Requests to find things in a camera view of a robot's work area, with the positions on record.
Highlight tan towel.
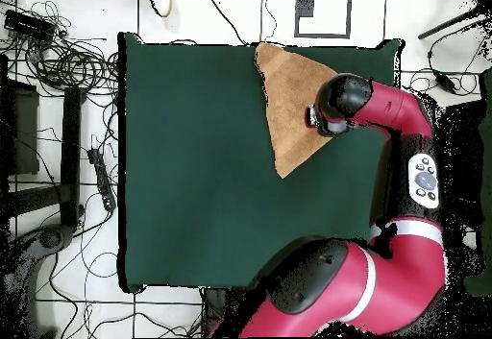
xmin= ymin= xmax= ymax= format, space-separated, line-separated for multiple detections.
xmin=254 ymin=41 xmax=339 ymax=180

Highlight black flat panel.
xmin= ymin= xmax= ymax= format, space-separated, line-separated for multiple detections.
xmin=0 ymin=79 xmax=40 ymax=177
xmin=443 ymin=100 xmax=486 ymax=202

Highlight dark green table cloth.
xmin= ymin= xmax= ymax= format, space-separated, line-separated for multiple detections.
xmin=116 ymin=31 xmax=406 ymax=294

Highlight black power adapter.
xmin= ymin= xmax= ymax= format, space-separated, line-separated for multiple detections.
xmin=433 ymin=72 xmax=458 ymax=94

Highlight black rod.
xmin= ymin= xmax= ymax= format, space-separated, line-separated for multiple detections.
xmin=417 ymin=7 xmax=481 ymax=40

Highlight white round object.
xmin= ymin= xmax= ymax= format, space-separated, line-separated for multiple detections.
xmin=147 ymin=0 xmax=173 ymax=18

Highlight black power strip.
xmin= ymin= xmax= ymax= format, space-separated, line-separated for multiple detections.
xmin=86 ymin=147 xmax=117 ymax=213

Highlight grey stand base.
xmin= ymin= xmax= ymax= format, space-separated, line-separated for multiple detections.
xmin=0 ymin=223 xmax=76 ymax=339

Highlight black stand crossbar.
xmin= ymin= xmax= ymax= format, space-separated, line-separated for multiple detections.
xmin=7 ymin=183 xmax=64 ymax=217

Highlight black electronics box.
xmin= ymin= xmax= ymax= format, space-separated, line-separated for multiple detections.
xmin=3 ymin=9 xmax=57 ymax=42

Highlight grey square tape frame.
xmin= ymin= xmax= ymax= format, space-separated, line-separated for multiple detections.
xmin=294 ymin=0 xmax=353 ymax=39

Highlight black stand post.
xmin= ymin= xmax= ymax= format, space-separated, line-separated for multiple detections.
xmin=60 ymin=86 xmax=84 ymax=228

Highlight tangle of black cables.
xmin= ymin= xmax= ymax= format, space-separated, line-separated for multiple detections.
xmin=7 ymin=2 xmax=119 ymax=96

